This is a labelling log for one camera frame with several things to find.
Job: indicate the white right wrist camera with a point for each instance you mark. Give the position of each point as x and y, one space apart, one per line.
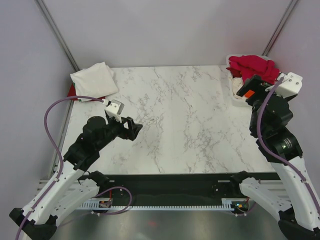
291 84

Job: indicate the white slotted cable duct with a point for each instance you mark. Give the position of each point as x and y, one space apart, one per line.
224 204

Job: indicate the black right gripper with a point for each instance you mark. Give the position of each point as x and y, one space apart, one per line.
253 83

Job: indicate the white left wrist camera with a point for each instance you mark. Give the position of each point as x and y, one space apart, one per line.
113 109

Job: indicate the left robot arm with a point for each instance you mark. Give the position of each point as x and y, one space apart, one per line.
40 218

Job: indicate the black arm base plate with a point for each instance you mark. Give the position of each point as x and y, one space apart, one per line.
169 190

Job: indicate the crimson red t shirt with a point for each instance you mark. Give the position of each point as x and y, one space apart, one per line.
246 66

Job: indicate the right aluminium frame post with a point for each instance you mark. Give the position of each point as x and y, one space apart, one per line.
280 26

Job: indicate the folded dark red t shirt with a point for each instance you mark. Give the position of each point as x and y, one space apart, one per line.
72 93

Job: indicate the aluminium frame post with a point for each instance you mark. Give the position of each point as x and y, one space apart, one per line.
57 33
280 26

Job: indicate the left aluminium frame post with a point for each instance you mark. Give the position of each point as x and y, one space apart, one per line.
57 33

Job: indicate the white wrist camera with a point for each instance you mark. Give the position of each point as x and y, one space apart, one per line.
291 84
113 109

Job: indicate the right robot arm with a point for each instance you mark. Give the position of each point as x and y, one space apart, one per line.
299 217

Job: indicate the folded white t shirt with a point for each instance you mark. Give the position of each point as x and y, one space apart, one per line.
96 81

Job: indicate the cream white shirt in basket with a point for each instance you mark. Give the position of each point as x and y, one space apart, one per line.
237 83

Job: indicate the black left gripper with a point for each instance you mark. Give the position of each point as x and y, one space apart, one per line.
131 133

